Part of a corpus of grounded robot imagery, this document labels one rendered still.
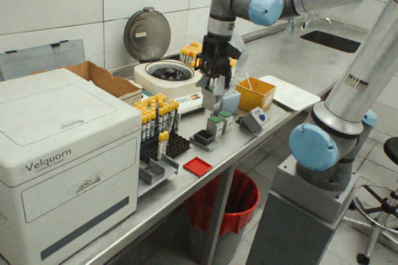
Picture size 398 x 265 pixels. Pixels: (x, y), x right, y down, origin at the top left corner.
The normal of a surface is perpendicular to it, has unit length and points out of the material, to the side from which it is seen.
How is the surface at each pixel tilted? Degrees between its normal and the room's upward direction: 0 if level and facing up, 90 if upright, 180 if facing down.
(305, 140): 96
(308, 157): 96
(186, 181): 0
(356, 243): 0
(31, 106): 0
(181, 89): 90
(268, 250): 90
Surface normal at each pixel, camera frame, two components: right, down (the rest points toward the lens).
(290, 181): -0.61, 0.35
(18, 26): 0.78, 0.43
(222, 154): 0.15, -0.84
